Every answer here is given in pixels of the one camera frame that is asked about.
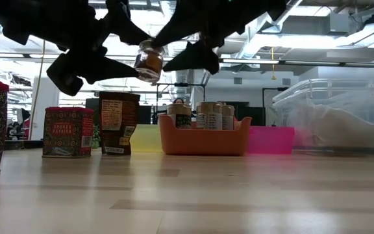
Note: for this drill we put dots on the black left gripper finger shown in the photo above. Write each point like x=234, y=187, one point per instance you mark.
x=76, y=70
x=123, y=22

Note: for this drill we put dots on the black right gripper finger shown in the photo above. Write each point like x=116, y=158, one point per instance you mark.
x=187, y=19
x=200, y=57

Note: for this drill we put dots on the small glass spice jar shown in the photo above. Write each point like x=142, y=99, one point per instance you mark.
x=149, y=63

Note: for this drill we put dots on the person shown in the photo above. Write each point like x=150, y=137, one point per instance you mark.
x=25, y=123
x=178, y=101

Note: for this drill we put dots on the cork lid spice jar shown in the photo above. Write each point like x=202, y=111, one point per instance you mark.
x=209, y=117
x=179, y=117
x=228, y=118

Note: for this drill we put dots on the brown spice pouch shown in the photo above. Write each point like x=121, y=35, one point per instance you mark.
x=119, y=123

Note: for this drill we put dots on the green succulent plant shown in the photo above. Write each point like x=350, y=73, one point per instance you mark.
x=95, y=136

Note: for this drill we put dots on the orange plastic bin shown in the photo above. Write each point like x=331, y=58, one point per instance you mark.
x=203, y=143

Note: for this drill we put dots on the yellow plastic tray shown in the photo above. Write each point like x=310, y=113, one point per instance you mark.
x=146, y=139

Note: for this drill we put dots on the red plastic tray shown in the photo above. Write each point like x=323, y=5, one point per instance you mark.
x=271, y=141

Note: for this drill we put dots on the clear plastic storage bin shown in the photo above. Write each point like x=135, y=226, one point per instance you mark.
x=336, y=94

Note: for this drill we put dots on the grey cloth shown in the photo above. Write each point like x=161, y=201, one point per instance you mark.
x=333, y=130

